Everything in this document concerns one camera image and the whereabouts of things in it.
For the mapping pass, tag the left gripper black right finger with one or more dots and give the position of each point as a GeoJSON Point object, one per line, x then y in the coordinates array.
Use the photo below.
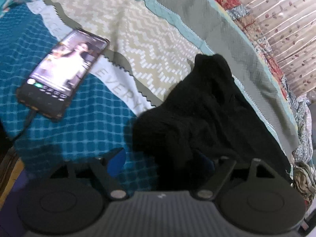
{"type": "Point", "coordinates": [253, 197]}

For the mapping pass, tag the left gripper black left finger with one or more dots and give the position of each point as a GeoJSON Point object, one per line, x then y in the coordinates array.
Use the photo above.
{"type": "Point", "coordinates": [73, 195]}

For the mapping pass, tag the black pant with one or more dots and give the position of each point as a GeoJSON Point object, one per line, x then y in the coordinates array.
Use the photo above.
{"type": "Point", "coordinates": [205, 117]}

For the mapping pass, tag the crumpled patterned clothes pile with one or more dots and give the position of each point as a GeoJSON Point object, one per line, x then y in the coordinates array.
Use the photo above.
{"type": "Point", "coordinates": [304, 181]}

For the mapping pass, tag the black smartphone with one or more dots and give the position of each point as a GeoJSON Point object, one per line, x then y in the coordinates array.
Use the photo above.
{"type": "Point", "coordinates": [51, 86]}

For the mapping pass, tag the beige floral curtain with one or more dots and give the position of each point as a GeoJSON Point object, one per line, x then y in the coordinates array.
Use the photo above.
{"type": "Point", "coordinates": [289, 26]}

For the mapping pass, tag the grey and teal blanket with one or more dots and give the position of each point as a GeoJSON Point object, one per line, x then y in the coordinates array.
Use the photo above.
{"type": "Point", "coordinates": [211, 30]}

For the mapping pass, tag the red patchwork quilt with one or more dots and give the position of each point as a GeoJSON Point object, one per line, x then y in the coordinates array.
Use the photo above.
{"type": "Point", "coordinates": [248, 24]}

